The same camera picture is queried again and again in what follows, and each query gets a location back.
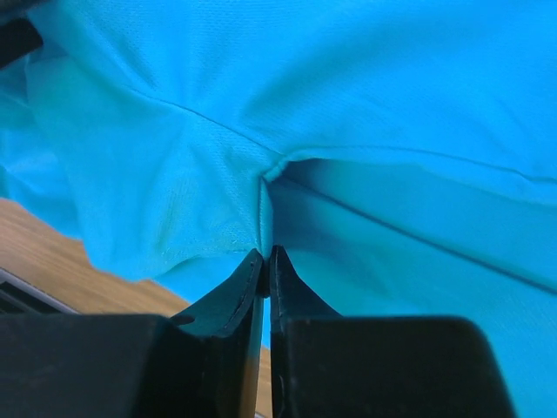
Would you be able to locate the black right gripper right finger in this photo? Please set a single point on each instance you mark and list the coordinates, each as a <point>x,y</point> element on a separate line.
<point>325,364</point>

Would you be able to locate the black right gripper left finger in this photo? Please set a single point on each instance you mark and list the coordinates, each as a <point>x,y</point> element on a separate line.
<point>201,362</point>

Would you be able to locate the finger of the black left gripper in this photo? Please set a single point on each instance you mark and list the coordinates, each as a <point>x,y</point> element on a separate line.
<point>18,38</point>

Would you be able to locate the turquoise t shirt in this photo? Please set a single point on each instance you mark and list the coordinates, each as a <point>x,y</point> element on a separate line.
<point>402,152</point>

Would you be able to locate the aluminium frame rail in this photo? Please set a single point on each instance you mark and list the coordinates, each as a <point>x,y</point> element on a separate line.
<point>20,297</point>

